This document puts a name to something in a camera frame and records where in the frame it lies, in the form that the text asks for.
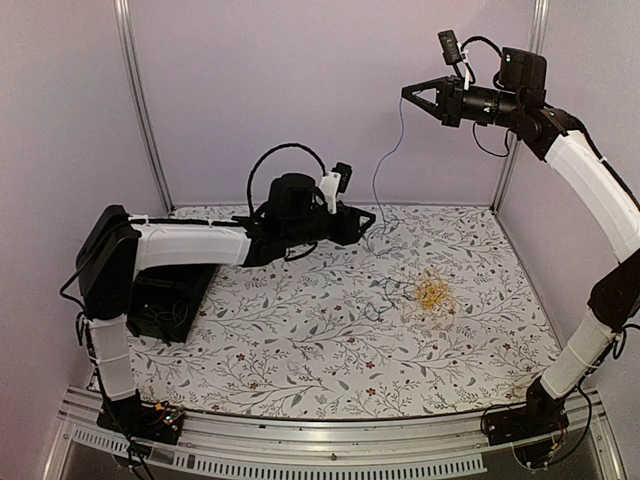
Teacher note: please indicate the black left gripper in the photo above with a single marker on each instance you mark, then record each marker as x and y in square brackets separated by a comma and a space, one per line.
[347, 230]

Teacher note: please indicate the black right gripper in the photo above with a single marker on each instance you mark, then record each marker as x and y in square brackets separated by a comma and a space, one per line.
[451, 115]

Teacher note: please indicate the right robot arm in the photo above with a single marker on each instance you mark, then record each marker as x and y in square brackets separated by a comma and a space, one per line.
[572, 204]

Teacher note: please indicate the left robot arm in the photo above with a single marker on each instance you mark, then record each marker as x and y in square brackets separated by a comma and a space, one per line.
[124, 250]

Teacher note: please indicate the floral patterned table mat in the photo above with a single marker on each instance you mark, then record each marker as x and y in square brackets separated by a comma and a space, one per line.
[429, 313]

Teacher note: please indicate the black three-compartment bin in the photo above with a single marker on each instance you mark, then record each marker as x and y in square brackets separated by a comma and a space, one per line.
[165, 300]

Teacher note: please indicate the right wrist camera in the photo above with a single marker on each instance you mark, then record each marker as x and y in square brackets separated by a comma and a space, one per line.
[456, 57]

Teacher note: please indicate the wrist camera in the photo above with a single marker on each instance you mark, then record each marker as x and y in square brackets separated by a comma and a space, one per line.
[334, 183]
[456, 57]

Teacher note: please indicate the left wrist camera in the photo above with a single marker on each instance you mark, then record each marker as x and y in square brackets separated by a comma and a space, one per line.
[334, 183]

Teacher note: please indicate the aluminium front rail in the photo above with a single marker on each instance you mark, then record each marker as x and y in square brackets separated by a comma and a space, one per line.
[219, 446]

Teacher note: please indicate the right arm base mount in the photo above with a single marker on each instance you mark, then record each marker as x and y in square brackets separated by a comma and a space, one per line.
[525, 425]

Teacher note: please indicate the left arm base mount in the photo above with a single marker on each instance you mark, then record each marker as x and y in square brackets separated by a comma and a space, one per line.
[131, 417]

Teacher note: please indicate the left aluminium corner post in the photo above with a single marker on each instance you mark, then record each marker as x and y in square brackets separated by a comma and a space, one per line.
[127, 42]

